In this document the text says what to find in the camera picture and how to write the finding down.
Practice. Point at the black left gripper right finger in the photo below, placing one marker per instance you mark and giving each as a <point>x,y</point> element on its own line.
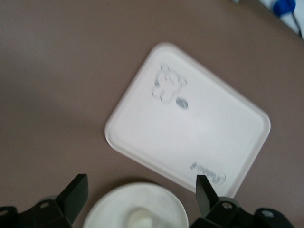
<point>211,206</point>

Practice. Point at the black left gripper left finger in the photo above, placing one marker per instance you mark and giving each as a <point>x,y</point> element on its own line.
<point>66,204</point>

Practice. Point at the round cream plate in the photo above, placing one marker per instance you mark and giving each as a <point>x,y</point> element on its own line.
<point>111,209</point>

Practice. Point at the small white bun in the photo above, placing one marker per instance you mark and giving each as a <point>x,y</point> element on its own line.
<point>139,217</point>

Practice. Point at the cream rabbit print tray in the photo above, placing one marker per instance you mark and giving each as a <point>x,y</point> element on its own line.
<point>190,133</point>

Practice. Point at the blue round plug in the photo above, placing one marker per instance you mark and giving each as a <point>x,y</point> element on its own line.
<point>283,5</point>

